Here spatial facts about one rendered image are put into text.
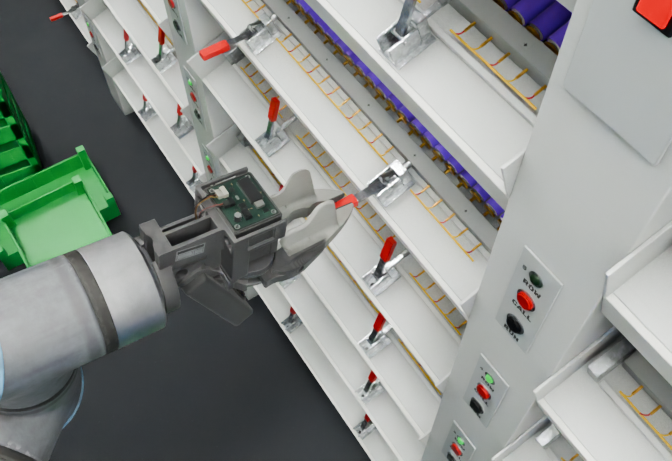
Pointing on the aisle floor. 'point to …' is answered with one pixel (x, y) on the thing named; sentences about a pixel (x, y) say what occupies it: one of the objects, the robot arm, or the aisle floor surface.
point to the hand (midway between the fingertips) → (335, 208)
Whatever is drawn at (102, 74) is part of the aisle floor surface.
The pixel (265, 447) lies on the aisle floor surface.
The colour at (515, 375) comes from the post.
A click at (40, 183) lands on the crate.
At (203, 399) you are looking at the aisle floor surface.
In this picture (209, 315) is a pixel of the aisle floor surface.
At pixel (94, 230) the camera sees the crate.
